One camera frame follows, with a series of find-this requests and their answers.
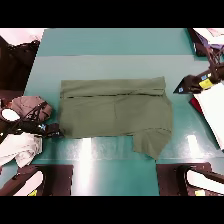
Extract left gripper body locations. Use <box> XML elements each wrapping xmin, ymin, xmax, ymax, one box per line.
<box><xmin>39</xmin><ymin>122</ymin><xmax>65</xmax><ymax>139</ymax></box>

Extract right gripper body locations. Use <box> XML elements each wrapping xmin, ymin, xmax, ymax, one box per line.
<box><xmin>172</xmin><ymin>74</ymin><xmax>203</xmax><ymax>95</ymax></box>

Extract green shirt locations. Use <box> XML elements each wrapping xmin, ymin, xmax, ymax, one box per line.
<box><xmin>58</xmin><ymin>76</ymin><xmax>174</xmax><ymax>161</ymax></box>

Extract red garment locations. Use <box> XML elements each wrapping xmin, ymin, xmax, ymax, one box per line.
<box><xmin>188</xmin><ymin>96</ymin><xmax>205</xmax><ymax>116</ymax></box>

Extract grey-brown garment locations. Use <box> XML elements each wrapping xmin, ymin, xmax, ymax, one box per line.
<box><xmin>9</xmin><ymin>95</ymin><xmax>54</xmax><ymax>124</ymax></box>

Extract white garment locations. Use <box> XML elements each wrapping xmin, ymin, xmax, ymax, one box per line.
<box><xmin>193</xmin><ymin>82</ymin><xmax>224</xmax><ymax>152</ymax></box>
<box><xmin>0</xmin><ymin>131</ymin><xmax>44</xmax><ymax>169</ymax></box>

